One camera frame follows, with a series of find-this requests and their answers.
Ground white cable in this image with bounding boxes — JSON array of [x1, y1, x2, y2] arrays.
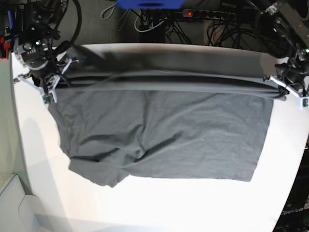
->
[[134, 14, 167, 33]]

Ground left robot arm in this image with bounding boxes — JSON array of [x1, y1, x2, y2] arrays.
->
[[247, 0, 309, 98]]

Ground black power strip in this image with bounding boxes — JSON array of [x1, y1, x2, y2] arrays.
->
[[169, 9, 236, 21]]

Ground blue box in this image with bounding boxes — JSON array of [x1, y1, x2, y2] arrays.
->
[[116, 0, 184, 9]]

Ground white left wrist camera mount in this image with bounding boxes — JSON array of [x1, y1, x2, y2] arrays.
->
[[263, 74, 309, 110]]

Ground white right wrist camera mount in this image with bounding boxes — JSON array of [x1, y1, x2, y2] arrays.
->
[[13, 56, 80, 105]]

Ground grey chair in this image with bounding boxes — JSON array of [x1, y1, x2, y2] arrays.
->
[[0, 174, 46, 232]]

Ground dark grey t-shirt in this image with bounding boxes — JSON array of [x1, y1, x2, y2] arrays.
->
[[48, 46, 285, 187]]

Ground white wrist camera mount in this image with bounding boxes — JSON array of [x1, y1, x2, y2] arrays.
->
[[263, 74, 309, 110], [13, 56, 80, 105]]

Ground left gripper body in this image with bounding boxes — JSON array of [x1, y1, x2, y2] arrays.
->
[[280, 72, 309, 97]]

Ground red clamp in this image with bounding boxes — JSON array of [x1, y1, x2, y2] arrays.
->
[[0, 36, 11, 60]]

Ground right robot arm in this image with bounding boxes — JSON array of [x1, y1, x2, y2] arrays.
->
[[13, 0, 82, 93]]

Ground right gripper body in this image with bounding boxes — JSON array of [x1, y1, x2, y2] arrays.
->
[[31, 69, 62, 93]]

